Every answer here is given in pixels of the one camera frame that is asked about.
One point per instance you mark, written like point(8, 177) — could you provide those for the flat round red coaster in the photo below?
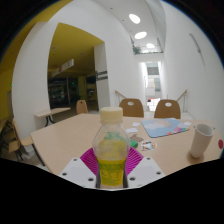
point(220, 144)

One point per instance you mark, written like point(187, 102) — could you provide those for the white paper scrap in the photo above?
point(187, 123)

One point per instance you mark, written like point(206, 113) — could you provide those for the wooden chair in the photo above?
point(167, 111)
point(81, 107)
point(18, 140)
point(131, 109)

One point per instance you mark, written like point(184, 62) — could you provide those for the small green box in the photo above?
point(134, 144)

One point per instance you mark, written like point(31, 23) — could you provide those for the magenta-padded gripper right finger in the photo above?
point(145, 170)

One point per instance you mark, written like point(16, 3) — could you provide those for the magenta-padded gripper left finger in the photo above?
point(78, 170)

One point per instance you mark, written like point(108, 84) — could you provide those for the dark pillar sign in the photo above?
point(101, 75)

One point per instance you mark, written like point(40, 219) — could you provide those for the blue printed mouse pad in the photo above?
point(163, 127)

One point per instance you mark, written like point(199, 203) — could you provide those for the dark shop display shelf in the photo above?
point(58, 92)

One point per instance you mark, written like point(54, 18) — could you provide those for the round ceiling lights group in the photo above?
point(140, 34)

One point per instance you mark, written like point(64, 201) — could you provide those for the yellow-label clear drink bottle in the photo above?
point(111, 150)

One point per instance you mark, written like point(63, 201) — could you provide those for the green potted plant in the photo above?
point(136, 50)

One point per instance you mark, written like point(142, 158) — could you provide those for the small wooden side table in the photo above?
point(51, 112)

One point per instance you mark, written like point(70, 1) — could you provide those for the round printed sticker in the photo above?
point(148, 145)

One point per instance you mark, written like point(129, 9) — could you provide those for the wooden stair handrail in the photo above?
point(120, 95)
point(182, 96)

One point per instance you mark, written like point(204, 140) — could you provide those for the white hanging sign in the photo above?
point(63, 67)

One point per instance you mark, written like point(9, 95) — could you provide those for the white mug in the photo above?
point(201, 140)

